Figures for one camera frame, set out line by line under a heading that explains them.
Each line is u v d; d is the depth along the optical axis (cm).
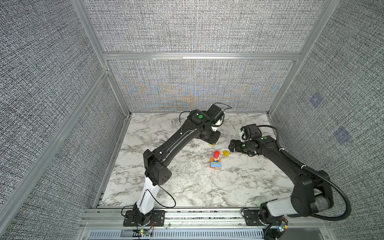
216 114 60
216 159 87
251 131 68
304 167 46
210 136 66
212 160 89
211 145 70
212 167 90
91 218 75
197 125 52
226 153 95
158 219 73
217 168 89
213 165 89
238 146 78
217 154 84
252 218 73
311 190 42
